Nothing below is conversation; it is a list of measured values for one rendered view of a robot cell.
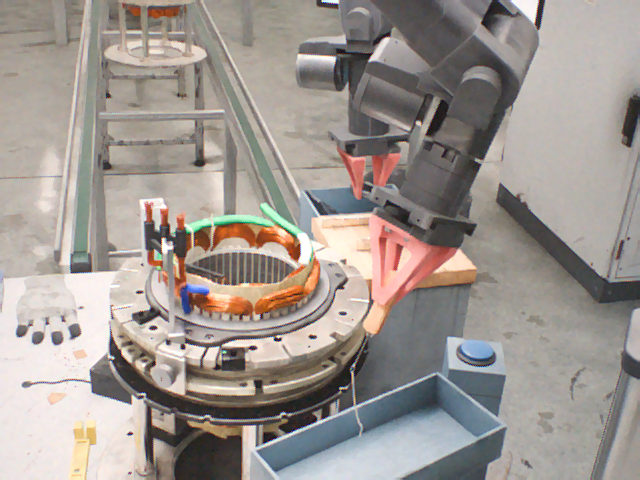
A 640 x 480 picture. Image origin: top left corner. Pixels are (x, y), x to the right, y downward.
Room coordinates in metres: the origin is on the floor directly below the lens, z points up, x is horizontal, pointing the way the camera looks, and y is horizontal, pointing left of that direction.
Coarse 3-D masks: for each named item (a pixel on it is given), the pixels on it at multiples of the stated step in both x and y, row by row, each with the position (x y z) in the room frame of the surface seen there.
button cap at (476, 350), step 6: (468, 342) 0.84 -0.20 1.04; (474, 342) 0.84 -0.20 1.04; (480, 342) 0.84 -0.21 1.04; (462, 348) 0.83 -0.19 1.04; (468, 348) 0.83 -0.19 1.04; (474, 348) 0.83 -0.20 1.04; (480, 348) 0.83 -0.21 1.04; (486, 348) 0.83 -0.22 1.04; (462, 354) 0.82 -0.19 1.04; (468, 354) 0.82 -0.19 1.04; (474, 354) 0.82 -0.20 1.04; (480, 354) 0.82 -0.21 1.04; (486, 354) 0.82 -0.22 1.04; (474, 360) 0.81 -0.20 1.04; (480, 360) 0.81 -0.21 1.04; (486, 360) 0.81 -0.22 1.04
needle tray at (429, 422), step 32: (416, 384) 0.72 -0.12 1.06; (448, 384) 0.73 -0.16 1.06; (352, 416) 0.67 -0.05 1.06; (384, 416) 0.70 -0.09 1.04; (416, 416) 0.71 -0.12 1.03; (448, 416) 0.72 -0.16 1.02; (480, 416) 0.69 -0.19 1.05; (256, 448) 0.60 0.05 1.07; (288, 448) 0.62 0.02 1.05; (320, 448) 0.65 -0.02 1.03; (352, 448) 0.66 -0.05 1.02; (384, 448) 0.66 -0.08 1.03; (416, 448) 0.66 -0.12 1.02; (448, 448) 0.67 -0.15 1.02; (480, 448) 0.64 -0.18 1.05
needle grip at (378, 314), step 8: (392, 272) 0.64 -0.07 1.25; (384, 280) 0.64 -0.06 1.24; (376, 304) 0.63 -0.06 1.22; (392, 304) 0.63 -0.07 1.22; (376, 312) 0.63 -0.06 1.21; (384, 312) 0.63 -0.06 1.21; (368, 320) 0.63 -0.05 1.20; (376, 320) 0.62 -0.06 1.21; (384, 320) 0.63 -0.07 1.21; (368, 328) 0.62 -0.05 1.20; (376, 328) 0.62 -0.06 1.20
